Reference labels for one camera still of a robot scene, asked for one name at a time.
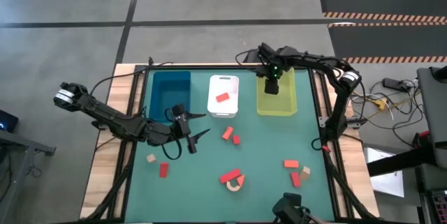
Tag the black power adapter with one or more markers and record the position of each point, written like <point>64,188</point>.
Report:
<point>394,84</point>

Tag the long red block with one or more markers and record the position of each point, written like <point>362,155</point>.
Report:
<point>230,176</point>

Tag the orange-red rectangular block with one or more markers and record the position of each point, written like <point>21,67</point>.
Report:
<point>222,97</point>
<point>291,163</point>

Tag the green table mat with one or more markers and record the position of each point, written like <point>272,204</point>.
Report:
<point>195,199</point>

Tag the black camera device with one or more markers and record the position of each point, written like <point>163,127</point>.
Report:
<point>288,208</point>

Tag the black equipment case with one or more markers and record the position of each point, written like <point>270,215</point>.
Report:
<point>249,58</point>

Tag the black keyboard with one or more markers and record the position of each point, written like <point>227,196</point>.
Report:
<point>440,201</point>

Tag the black stand leg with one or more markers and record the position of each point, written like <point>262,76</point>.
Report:
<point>394,163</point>

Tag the orange wedge block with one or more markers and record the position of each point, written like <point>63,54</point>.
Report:
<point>241,180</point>

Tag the white paper sheet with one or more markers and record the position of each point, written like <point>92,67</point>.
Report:
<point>387,184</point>

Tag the orange-red cylinder block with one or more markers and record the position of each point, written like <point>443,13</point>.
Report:
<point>227,133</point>

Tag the grey cabinet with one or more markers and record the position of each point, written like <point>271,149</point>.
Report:
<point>436,112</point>

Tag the black box with blue light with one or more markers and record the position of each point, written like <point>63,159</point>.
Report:
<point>8,121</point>

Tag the black hazard-striped floor mat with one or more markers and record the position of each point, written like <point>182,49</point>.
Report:
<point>387,40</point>
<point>380,0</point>

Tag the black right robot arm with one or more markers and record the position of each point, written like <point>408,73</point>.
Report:
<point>337,102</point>

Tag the red rectangular block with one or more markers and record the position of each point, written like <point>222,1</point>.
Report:
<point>163,170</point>
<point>295,179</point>

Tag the white plastic bin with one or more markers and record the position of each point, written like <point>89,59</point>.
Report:
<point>228,107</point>

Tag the small red block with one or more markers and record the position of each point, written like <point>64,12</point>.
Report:
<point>236,140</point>

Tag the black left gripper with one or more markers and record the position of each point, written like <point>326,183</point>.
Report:
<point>181,126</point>

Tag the tan wooden arch block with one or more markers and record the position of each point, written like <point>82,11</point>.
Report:
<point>233,189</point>

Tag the blue plastic bin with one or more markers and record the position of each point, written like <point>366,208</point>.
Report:
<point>167,91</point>

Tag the yellow-green plastic bin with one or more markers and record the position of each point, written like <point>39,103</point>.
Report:
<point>279,105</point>

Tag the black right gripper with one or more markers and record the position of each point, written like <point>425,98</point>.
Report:
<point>271,86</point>

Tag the small tan wooden cube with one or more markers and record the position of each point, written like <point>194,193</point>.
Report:
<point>151,158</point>

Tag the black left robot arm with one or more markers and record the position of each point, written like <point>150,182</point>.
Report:
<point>111,116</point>

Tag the black aluminium table frame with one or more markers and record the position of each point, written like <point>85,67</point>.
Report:
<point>227,66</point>

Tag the grey metal stand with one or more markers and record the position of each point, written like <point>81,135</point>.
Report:
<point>21,143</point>

